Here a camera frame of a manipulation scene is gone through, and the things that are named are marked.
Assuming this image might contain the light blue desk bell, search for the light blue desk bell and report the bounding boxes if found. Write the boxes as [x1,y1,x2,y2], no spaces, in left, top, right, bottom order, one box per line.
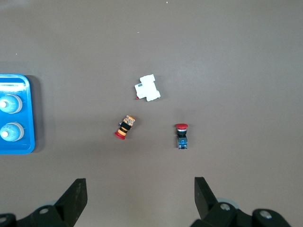
[0,94,23,114]
[0,122,25,142]

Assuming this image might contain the red mushroom button blue base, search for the red mushroom button blue base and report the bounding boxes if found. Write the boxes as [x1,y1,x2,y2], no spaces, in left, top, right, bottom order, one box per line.
[175,122,189,150]

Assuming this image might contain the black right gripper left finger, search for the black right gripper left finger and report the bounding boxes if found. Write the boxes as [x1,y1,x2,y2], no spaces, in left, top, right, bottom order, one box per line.
[0,178,88,227]

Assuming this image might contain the blue plastic tray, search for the blue plastic tray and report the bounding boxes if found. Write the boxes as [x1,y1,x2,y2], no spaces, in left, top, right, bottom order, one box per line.
[0,74,36,155]

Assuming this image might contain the white circuit breaker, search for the white circuit breaker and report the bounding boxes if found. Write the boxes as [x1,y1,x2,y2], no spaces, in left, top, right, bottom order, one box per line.
[134,74,161,103]

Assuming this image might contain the red orange push button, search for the red orange push button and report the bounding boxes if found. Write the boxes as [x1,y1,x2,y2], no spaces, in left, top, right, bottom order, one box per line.
[114,114,136,140]

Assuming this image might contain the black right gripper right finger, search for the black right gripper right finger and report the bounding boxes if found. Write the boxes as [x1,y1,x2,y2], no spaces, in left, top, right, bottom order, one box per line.
[190,176,291,227]

